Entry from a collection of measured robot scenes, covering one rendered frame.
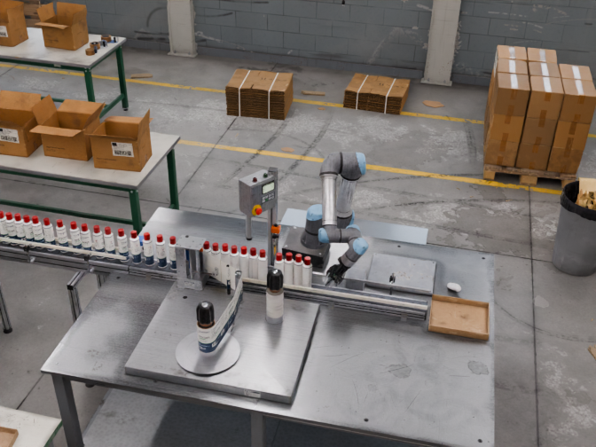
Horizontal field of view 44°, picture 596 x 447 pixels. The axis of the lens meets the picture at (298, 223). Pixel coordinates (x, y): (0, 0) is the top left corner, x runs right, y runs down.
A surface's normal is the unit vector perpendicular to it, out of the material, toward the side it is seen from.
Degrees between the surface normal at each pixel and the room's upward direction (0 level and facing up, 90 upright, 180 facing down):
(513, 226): 0
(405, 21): 90
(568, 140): 91
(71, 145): 90
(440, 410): 0
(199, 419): 1
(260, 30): 90
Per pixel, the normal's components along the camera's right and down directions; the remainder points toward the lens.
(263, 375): 0.02, -0.84
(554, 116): -0.20, 0.55
